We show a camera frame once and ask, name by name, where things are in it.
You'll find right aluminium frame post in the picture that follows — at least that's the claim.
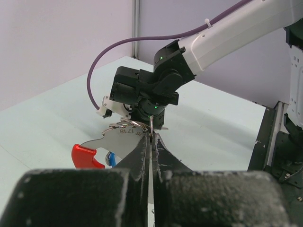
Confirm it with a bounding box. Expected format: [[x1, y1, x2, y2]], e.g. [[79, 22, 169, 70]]
[[131, 0, 141, 59]]

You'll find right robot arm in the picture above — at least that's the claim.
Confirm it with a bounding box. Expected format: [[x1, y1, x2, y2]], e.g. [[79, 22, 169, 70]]
[[109, 0, 303, 129]]

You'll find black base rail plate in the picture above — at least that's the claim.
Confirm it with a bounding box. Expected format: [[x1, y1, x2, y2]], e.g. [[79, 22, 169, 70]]
[[248, 101, 303, 204]]

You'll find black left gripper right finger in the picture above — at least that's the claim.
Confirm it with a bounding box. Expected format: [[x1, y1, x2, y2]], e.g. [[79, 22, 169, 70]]
[[152, 134, 303, 227]]

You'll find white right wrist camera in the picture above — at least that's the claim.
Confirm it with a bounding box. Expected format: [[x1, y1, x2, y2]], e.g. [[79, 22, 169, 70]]
[[97, 95, 131, 119]]

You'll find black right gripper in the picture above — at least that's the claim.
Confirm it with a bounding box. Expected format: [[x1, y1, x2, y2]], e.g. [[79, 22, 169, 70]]
[[110, 66, 179, 129]]

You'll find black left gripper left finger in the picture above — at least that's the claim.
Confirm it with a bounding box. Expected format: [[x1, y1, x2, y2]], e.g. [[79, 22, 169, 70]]
[[0, 136, 150, 227]]

